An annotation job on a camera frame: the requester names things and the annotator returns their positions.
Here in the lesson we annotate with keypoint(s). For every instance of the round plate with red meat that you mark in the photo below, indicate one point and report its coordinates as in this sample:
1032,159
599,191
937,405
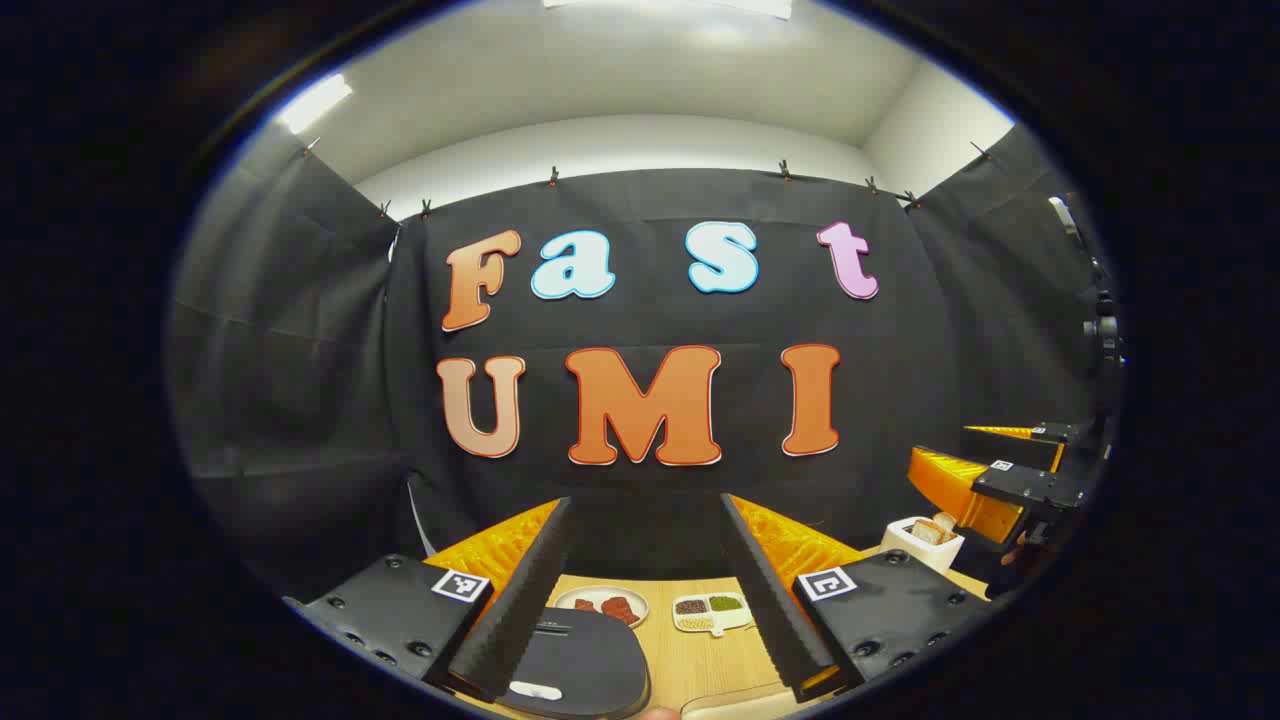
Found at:
600,605

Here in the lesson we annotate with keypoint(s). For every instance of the white divided bean dish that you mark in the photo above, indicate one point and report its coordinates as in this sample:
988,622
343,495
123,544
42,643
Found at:
712,610

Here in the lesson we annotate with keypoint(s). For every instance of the clear plastic rice box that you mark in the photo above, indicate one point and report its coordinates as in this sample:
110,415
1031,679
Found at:
735,705

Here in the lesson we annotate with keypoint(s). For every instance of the black backdrop cloth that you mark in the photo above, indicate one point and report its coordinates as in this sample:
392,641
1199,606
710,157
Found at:
300,350

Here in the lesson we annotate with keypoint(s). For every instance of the ceiling light panel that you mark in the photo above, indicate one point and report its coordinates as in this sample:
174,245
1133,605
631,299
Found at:
315,103

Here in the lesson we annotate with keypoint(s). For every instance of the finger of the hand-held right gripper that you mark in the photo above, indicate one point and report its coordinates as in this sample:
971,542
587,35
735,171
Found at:
1030,488
1060,433

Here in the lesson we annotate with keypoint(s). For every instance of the black steel rice cooker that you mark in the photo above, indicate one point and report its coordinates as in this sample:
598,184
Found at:
590,660

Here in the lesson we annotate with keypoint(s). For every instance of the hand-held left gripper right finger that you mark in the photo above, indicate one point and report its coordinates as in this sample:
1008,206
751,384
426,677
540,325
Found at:
775,610

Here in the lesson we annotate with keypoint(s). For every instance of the toasted bread slice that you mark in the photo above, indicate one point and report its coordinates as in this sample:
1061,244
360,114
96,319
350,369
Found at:
946,520
927,532

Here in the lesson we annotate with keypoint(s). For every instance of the white toaster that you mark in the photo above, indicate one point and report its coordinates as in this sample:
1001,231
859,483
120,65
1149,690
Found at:
925,555

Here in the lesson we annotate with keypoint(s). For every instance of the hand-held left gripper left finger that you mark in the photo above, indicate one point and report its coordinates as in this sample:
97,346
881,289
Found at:
510,620

